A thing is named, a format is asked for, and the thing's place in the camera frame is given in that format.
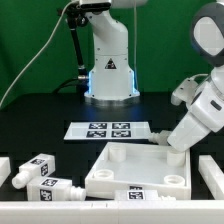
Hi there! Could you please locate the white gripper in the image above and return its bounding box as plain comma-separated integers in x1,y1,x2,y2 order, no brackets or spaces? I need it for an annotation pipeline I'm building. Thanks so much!
166,81,224,154

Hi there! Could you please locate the white square tabletop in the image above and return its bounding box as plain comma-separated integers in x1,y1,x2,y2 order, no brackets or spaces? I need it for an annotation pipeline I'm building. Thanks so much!
85,142,191,200

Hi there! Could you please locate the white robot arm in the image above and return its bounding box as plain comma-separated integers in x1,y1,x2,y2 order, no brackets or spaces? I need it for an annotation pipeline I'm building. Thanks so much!
85,0,224,152

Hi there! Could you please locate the white right fence bar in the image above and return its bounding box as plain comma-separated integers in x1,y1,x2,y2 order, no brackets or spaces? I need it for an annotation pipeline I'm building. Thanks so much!
198,155,224,200

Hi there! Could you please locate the white fence bar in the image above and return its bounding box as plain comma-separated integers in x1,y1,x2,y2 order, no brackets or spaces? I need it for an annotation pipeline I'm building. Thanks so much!
0,157,11,187
198,155,224,200
0,200,224,224

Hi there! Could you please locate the white front fence bar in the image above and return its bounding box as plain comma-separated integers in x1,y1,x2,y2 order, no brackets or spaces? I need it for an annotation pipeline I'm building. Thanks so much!
0,200,224,224

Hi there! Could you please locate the white left fence bar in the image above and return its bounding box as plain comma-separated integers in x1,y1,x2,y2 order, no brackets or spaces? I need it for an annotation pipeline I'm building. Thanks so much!
0,157,11,187

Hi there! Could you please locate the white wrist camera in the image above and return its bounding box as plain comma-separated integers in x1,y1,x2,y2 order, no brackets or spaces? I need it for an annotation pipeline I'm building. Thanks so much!
171,78,198,106

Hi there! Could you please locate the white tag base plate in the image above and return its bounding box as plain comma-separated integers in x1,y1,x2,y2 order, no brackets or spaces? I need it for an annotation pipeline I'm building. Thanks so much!
64,122,151,140

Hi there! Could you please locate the black camera on mount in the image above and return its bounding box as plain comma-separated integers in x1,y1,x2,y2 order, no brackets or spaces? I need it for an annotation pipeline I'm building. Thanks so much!
79,0,112,12

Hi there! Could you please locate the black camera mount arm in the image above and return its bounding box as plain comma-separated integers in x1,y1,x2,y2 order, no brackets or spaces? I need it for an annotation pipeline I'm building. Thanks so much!
65,3,88,78

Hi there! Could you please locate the grey cable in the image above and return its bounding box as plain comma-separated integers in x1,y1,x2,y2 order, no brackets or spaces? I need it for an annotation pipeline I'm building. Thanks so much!
0,0,80,108

